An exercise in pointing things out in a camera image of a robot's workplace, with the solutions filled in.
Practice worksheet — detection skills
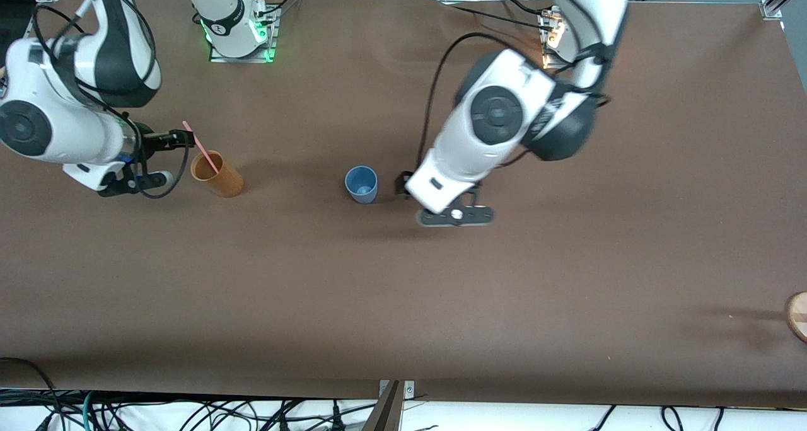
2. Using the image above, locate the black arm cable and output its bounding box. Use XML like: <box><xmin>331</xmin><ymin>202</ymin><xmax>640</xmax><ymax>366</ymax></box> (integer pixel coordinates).
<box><xmin>32</xmin><ymin>0</ymin><xmax>192</xmax><ymax>200</ymax></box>
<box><xmin>417</xmin><ymin>33</ymin><xmax>568</xmax><ymax>167</ymax></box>

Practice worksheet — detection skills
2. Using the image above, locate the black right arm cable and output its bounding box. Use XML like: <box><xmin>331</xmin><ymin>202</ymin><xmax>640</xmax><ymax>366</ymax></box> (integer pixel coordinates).
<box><xmin>32</xmin><ymin>0</ymin><xmax>192</xmax><ymax>200</ymax></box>

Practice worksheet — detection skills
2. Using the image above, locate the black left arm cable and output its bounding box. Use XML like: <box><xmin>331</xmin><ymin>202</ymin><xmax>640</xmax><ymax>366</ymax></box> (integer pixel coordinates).
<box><xmin>417</xmin><ymin>33</ymin><xmax>568</xmax><ymax>167</ymax></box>

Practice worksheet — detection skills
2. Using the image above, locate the grey metal bar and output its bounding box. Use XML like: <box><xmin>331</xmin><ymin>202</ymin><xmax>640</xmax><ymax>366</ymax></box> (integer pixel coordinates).
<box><xmin>361</xmin><ymin>381</ymin><xmax>404</xmax><ymax>431</ymax></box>

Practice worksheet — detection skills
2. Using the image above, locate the black base cable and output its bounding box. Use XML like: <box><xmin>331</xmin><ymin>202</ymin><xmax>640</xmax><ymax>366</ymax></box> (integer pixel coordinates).
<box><xmin>441</xmin><ymin>0</ymin><xmax>555</xmax><ymax>32</ymax></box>

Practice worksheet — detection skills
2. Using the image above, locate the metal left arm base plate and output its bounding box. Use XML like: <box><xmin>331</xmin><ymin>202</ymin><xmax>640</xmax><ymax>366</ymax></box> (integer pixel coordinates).
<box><xmin>539</xmin><ymin>6</ymin><xmax>571</xmax><ymax>70</ymax></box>

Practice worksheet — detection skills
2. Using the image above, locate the bamboo wooden cup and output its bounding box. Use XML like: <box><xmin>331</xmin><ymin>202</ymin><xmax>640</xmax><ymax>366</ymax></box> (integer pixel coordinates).
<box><xmin>190</xmin><ymin>150</ymin><xmax>245</xmax><ymax>198</ymax></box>

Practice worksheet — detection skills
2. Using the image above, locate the blue cup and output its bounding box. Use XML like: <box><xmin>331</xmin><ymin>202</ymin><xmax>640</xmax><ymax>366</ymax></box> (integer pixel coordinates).
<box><xmin>344</xmin><ymin>166</ymin><xmax>379</xmax><ymax>205</ymax></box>

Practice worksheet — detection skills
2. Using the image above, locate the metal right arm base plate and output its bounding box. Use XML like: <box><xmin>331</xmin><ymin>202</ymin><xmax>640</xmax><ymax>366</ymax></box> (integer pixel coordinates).
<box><xmin>209</xmin><ymin>6</ymin><xmax>278</xmax><ymax>64</ymax></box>

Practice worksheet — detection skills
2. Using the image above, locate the pink straw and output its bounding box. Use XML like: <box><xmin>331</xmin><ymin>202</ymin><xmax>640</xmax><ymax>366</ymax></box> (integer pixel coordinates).
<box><xmin>182</xmin><ymin>121</ymin><xmax>220</xmax><ymax>175</ymax></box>

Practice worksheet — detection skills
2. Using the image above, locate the round wooden board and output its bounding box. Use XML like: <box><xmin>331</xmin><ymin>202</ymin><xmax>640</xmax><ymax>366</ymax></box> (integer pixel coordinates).
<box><xmin>785</xmin><ymin>291</ymin><xmax>807</xmax><ymax>343</ymax></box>

